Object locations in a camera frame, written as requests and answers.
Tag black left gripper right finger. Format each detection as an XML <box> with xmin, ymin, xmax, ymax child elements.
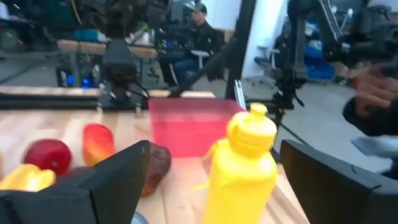
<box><xmin>279</xmin><ymin>139</ymin><xmax>382</xmax><ymax>224</ymax></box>

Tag teal box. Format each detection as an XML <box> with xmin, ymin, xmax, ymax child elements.
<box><xmin>73</xmin><ymin>29</ymin><xmax>108</xmax><ymax>43</ymax></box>

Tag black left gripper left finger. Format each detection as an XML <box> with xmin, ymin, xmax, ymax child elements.
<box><xmin>77</xmin><ymin>139</ymin><xmax>151</xmax><ymax>224</ymax></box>

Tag wooden workbench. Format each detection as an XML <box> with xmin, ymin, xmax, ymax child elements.
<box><xmin>57</xmin><ymin>39</ymin><xmax>159</xmax><ymax>58</ymax></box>

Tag pink translucent plastic bin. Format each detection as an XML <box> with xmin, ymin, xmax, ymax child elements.
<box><xmin>148</xmin><ymin>98</ymin><xmax>246</xmax><ymax>159</ymax></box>

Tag person's forearm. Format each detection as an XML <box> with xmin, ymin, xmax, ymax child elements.
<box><xmin>343</xmin><ymin>96</ymin><xmax>398</xmax><ymax>137</ymax></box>

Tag person's hand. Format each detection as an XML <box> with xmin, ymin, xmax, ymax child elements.
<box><xmin>353</xmin><ymin>63</ymin><xmax>398</xmax><ymax>118</ymax></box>

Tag yellow plastic squeeze bottle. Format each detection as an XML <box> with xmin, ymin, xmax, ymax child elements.
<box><xmin>191</xmin><ymin>102</ymin><xmax>279</xmax><ymax>224</ymax></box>

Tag red apple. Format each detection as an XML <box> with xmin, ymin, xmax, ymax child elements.
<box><xmin>23</xmin><ymin>138</ymin><xmax>73</xmax><ymax>177</ymax></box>

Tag black metal rig frame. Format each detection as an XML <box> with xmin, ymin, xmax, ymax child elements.
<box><xmin>0</xmin><ymin>0</ymin><xmax>259</xmax><ymax>110</ymax></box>

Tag yellow star fruit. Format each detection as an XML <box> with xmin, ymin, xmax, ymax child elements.
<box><xmin>0</xmin><ymin>163</ymin><xmax>57</xmax><ymax>193</ymax></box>

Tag red yellow mango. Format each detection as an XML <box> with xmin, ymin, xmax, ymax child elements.
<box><xmin>82</xmin><ymin>123</ymin><xmax>116</xmax><ymax>167</ymax></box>

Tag blue storage bins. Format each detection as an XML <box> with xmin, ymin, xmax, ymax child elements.
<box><xmin>303</xmin><ymin>18</ymin><xmax>336</xmax><ymax>81</ymax></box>

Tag person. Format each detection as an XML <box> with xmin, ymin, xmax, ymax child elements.
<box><xmin>157</xmin><ymin>2</ymin><xmax>225</xmax><ymax>88</ymax></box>

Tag black computer with blue lights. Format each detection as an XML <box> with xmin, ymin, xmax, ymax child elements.
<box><xmin>55</xmin><ymin>63</ymin><xmax>97</xmax><ymax>90</ymax></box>

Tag dark red wrinkled fruit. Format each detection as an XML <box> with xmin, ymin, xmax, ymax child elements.
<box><xmin>141</xmin><ymin>142</ymin><xmax>172</xmax><ymax>197</ymax></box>

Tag black tripod stand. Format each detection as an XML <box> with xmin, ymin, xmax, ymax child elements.
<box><xmin>272</xmin><ymin>0</ymin><xmax>310</xmax><ymax>147</ymax></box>

